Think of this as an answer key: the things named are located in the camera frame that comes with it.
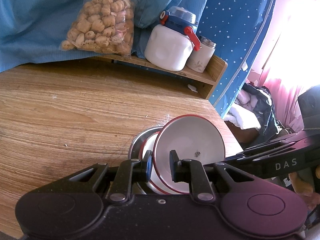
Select person's right hand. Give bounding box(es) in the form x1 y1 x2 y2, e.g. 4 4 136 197
289 168 319 211

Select white floral steel-lid cup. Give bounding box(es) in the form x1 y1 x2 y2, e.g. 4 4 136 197
186 36 216 73

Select pink curtain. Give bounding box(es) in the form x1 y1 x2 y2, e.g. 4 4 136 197
248 68 319 132

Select blue polka dot fabric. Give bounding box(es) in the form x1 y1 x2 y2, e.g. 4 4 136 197
197 0 276 117

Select white red-rimmed ceramic bowl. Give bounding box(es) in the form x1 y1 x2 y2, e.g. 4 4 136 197
152 114 226 194

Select light blue cloth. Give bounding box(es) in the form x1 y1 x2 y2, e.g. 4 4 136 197
1 0 207 71

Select deep steel bowl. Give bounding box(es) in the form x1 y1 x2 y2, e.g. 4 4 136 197
128 126 164 194

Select wooden desk shelf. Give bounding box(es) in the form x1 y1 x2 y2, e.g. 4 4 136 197
91 54 228 100

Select white jar blue lid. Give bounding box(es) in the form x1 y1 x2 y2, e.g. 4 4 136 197
144 6 201 72

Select clear bag of snacks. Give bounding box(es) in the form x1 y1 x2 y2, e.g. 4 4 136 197
60 0 138 56

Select pile of clothes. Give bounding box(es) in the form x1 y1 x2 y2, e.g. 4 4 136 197
223 83 282 148

